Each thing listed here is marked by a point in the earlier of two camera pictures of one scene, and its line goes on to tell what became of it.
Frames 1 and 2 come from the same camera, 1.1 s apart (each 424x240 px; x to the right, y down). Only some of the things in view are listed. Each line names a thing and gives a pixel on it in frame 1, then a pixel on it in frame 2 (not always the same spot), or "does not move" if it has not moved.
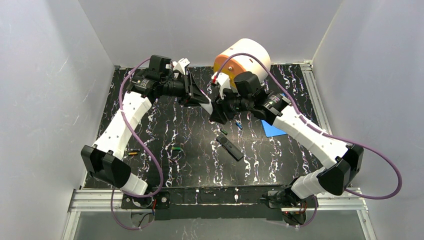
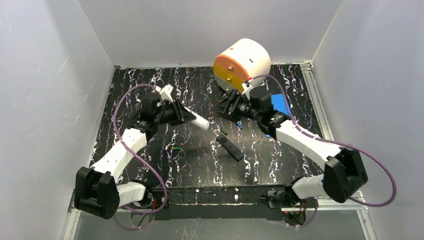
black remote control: [230, 148] does not move
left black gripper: [190, 89] → [178, 112]
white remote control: [207, 106] → [199, 122]
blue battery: [239, 125] does not move
